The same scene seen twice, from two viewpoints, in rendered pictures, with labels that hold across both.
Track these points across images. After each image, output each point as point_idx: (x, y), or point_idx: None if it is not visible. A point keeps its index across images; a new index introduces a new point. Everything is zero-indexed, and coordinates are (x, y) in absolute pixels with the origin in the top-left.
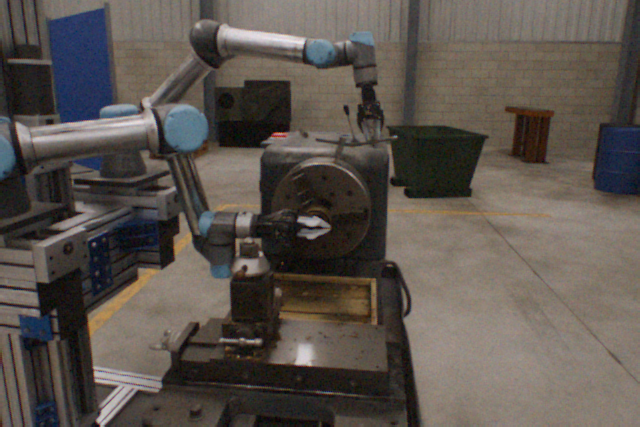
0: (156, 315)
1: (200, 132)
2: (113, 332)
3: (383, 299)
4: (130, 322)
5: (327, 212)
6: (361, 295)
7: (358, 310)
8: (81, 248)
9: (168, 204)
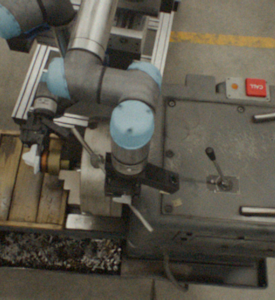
0: None
1: None
2: (245, 58)
3: (206, 266)
4: (261, 64)
5: (55, 168)
6: (41, 216)
7: (16, 212)
8: None
9: (109, 39)
